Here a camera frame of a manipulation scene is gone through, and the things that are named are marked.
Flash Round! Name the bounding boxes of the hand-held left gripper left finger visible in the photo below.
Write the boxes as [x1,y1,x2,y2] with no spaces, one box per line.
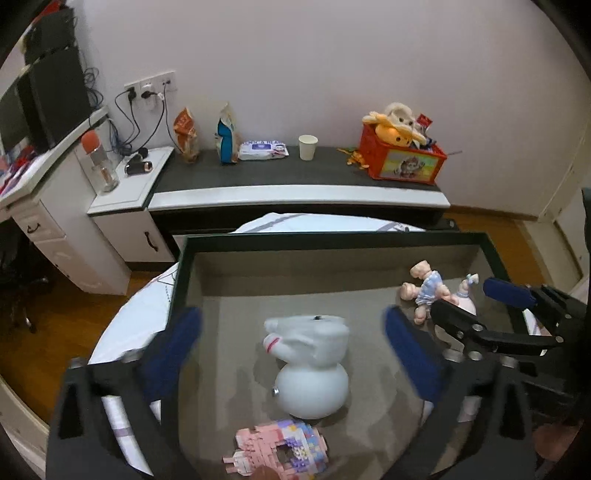
[45,306,204,480]

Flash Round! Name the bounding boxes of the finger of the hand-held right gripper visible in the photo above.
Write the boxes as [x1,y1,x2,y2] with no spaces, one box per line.
[483,277,539,312]
[431,300,560,360]

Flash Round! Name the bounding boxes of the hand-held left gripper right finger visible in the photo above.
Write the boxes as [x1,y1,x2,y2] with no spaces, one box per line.
[385,305,539,480]

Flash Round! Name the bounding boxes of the green-rimmed pink storage box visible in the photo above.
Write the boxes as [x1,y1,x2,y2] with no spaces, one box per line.
[167,231,548,480]

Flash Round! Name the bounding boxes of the pink block figure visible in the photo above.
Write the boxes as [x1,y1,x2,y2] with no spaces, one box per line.
[223,419,329,479]

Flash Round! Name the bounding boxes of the person's right hand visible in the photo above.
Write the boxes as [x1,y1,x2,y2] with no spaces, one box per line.
[532,421,578,462]

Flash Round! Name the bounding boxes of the white striped quilt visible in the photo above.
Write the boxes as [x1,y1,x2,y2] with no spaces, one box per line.
[88,212,428,476]

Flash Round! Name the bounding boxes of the white door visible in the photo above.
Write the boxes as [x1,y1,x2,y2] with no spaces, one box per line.
[537,92,591,298]

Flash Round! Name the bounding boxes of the red toy crate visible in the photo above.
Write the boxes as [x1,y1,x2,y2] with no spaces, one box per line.
[359,122,448,186]

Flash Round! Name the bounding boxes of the black office chair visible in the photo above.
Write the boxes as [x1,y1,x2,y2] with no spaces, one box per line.
[0,222,52,334]

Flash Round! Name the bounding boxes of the white desk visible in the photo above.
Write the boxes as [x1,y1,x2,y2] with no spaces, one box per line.
[0,105,132,296]

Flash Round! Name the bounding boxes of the yellow plush toy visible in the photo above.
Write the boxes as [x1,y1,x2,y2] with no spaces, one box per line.
[362,114,428,148]

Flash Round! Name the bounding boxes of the black rose-gold hair device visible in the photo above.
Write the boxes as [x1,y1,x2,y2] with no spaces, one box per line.
[124,148,154,175]

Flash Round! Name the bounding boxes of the small orange toy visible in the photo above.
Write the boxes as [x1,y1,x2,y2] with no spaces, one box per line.
[338,147,371,168]

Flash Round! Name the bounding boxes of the orange-capped clear bottle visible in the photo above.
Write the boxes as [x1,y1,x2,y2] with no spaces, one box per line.
[80,130,120,193]

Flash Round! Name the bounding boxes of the dark-topped low cabinet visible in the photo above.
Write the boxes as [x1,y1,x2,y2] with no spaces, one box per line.
[148,146,451,234]

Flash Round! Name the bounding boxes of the blue snack bag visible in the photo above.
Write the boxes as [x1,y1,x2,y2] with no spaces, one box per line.
[214,102,240,165]

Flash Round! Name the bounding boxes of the orange snack bag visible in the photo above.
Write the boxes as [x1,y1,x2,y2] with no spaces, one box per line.
[173,107,201,163]

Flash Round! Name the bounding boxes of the wet wipes pack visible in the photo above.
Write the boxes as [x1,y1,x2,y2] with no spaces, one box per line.
[237,140,290,162]

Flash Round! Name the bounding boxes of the red papers on desk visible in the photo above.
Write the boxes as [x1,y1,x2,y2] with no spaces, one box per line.
[0,143,40,195]

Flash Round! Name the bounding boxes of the black computer tower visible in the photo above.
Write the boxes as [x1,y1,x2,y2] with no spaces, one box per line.
[17,46,93,153]

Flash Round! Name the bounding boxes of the black monitor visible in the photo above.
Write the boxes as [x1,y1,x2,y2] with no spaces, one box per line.
[0,85,29,154]

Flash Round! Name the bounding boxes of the cream bed frame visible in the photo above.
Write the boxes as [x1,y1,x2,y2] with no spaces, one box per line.
[0,374,52,464]

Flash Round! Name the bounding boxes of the black power cable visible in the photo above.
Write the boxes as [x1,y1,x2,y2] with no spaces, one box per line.
[139,90,168,151]
[114,87,139,155]

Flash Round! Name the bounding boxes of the white wall socket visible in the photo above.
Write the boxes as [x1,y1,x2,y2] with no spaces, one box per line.
[124,70,177,112]

